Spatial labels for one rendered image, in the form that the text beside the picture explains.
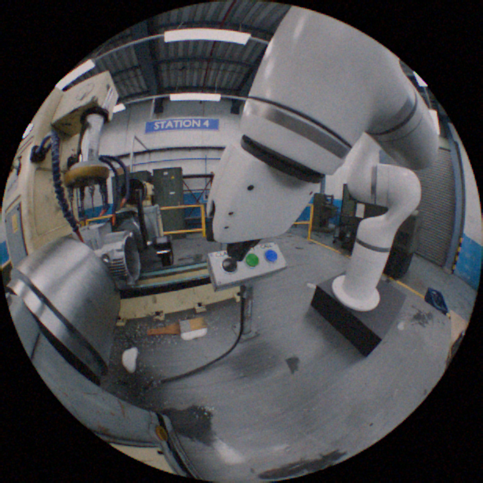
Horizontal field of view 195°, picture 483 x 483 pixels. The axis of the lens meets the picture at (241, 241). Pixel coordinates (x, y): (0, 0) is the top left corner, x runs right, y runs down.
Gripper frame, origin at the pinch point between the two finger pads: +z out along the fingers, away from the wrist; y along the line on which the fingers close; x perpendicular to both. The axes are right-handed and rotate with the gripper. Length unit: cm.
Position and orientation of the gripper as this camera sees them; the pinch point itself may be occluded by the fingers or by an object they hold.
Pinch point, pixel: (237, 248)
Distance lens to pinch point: 22.0
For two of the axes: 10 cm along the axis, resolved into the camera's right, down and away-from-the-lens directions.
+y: -9.0, 1.4, -4.1
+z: -2.8, 5.5, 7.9
